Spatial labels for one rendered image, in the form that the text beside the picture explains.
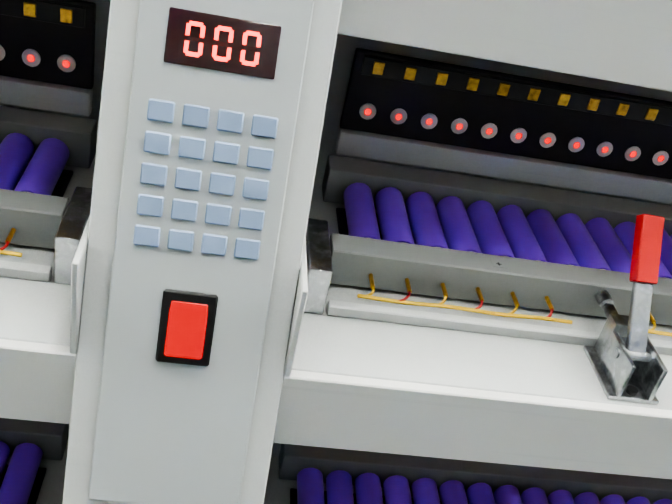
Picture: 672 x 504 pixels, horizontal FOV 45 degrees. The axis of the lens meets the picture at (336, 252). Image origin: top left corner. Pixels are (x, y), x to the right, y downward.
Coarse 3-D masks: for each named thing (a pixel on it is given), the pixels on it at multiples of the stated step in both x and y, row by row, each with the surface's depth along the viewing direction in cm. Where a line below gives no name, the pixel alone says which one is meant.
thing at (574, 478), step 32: (288, 448) 56; (320, 448) 56; (288, 480) 56; (320, 480) 55; (352, 480) 57; (384, 480) 57; (416, 480) 56; (448, 480) 57; (480, 480) 58; (512, 480) 58; (544, 480) 58; (576, 480) 58; (608, 480) 59; (640, 480) 60
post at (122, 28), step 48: (336, 0) 34; (96, 192) 34; (288, 192) 35; (96, 240) 35; (288, 240) 36; (96, 288) 35; (288, 288) 36; (96, 336) 36; (288, 336) 37; (96, 384) 36
